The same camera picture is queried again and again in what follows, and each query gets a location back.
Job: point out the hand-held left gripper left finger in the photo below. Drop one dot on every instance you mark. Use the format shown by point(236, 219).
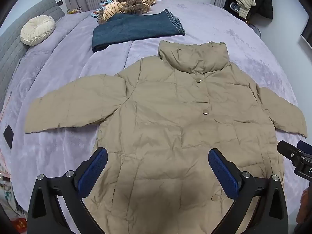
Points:
point(93, 173)

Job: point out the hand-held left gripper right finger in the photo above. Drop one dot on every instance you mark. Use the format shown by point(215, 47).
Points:
point(224, 175)

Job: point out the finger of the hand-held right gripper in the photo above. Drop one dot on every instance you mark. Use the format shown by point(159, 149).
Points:
point(287, 150)
point(306, 147)

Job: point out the beige puffer jacket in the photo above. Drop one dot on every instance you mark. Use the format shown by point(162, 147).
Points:
point(156, 126)

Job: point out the person's right hand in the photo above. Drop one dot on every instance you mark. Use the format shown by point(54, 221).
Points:
point(307, 201)

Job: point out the black phone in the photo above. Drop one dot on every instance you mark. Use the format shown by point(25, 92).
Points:
point(8, 136)

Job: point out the lavender fleece blanket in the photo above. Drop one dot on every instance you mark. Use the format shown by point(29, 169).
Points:
point(231, 41)

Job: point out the folded blue jeans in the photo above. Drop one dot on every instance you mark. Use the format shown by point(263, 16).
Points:
point(136, 28)

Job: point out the round cream pillow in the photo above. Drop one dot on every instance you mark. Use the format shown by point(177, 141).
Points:
point(37, 30)

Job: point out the beige hanging puffer vest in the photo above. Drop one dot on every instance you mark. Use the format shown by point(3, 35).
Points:
point(243, 1)

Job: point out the grey quilted headboard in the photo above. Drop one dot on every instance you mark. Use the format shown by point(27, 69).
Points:
point(14, 39)

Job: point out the colourful printed cloth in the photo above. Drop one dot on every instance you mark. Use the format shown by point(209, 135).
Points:
point(96, 12)

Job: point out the tan striped cloth pile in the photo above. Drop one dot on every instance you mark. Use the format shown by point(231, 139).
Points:
point(114, 8)

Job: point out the wall television screen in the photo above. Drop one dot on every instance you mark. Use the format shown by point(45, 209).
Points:
point(307, 33)

